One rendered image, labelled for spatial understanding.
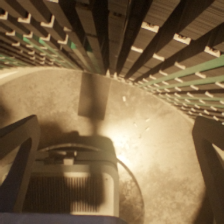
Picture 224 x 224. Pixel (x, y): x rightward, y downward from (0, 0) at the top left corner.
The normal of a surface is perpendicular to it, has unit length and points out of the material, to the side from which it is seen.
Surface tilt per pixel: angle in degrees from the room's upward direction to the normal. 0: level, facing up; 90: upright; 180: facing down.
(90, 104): 25
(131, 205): 0
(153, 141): 0
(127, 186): 0
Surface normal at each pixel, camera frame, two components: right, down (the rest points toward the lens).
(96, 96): -0.07, 0.48
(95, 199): 0.01, 0.08
